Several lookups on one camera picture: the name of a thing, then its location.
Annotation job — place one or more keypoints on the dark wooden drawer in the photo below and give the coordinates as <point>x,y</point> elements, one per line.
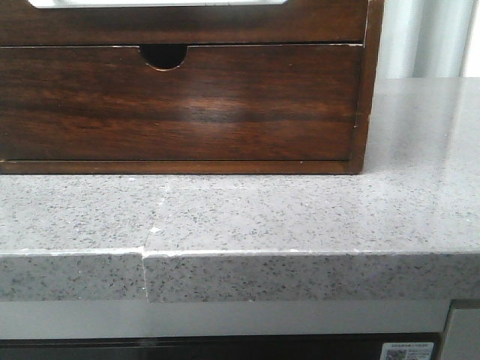
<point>222,103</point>

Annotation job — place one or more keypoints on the dark wooden drawer cabinet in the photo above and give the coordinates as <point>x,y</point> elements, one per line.
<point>164,30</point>

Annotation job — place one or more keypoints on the black built-in appliance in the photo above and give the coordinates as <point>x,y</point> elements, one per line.
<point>301,346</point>

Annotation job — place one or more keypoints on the white QR code sticker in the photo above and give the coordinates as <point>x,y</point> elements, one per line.
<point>407,351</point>

